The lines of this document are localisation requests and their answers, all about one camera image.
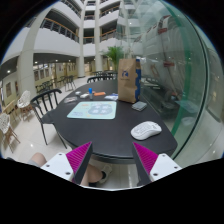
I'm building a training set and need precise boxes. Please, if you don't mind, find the orange flat object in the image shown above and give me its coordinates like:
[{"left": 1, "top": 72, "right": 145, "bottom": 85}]
[{"left": 94, "top": 92, "right": 106, "bottom": 96}]

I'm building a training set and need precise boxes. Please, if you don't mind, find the white lattice chair far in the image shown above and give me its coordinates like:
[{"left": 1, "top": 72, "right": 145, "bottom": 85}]
[{"left": 17, "top": 90, "right": 32, "bottom": 118}]

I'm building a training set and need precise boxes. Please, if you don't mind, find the blue white packet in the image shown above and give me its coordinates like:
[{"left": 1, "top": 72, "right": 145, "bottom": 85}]
[{"left": 105, "top": 94, "right": 118, "bottom": 101}]

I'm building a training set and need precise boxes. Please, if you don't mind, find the brown paper bag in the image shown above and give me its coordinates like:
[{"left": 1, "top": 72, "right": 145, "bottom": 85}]
[{"left": 118, "top": 59, "right": 141, "bottom": 103}]

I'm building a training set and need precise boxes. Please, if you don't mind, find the white lattice chair near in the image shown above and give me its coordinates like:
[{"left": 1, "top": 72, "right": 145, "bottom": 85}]
[{"left": 0, "top": 113, "right": 18, "bottom": 145}]

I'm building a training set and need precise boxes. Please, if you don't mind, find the black round table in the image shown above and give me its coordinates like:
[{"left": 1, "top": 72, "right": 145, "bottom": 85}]
[{"left": 49, "top": 79, "right": 178, "bottom": 165}]

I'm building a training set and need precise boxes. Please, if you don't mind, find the black chair far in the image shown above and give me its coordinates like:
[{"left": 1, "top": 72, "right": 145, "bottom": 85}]
[{"left": 87, "top": 75, "right": 114, "bottom": 83}]

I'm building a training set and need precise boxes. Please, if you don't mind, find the white computer mouse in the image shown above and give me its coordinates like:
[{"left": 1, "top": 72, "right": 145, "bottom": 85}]
[{"left": 131, "top": 121, "right": 162, "bottom": 140}]

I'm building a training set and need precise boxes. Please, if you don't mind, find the grey card on table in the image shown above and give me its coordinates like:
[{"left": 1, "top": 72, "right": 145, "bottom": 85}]
[{"left": 64, "top": 96, "right": 77, "bottom": 103}]

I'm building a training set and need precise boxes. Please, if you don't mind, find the light blue mouse pad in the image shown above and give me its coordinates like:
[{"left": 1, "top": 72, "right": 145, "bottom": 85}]
[{"left": 67, "top": 101, "right": 117, "bottom": 120}]

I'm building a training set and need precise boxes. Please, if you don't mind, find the small white object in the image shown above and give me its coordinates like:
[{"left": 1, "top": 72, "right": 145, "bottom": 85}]
[{"left": 80, "top": 93, "right": 89, "bottom": 99}]

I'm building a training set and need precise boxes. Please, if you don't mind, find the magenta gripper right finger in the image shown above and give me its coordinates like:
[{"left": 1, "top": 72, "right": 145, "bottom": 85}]
[{"left": 131, "top": 142, "right": 183, "bottom": 187}]

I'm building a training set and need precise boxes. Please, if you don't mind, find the black chair left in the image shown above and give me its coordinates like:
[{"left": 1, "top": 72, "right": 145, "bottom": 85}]
[{"left": 30, "top": 88, "right": 62, "bottom": 144}]

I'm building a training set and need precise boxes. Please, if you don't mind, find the blue glue stick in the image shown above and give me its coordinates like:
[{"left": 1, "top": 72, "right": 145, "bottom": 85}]
[{"left": 88, "top": 88, "right": 93, "bottom": 100}]

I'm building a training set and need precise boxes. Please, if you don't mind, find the person's leg with shoe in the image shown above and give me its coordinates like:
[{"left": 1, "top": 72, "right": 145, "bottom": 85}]
[{"left": 28, "top": 153, "right": 112, "bottom": 186}]

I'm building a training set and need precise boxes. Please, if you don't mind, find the black chair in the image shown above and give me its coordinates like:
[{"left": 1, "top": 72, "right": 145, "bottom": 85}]
[
  {"left": 30, "top": 88, "right": 62, "bottom": 144},
  {"left": 87, "top": 75, "right": 114, "bottom": 83}
]

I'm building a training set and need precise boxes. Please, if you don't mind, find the white lattice chair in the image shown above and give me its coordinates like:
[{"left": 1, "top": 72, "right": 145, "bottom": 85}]
[
  {"left": 17, "top": 90, "right": 32, "bottom": 118},
  {"left": 0, "top": 113, "right": 18, "bottom": 145}
]

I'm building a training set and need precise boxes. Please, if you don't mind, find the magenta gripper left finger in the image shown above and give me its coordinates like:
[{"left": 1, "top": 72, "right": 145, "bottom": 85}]
[{"left": 40, "top": 141, "right": 94, "bottom": 185}]

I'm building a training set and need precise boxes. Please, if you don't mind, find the green potted palm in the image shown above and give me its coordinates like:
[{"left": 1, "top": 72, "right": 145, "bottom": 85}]
[{"left": 103, "top": 46, "right": 124, "bottom": 71}]

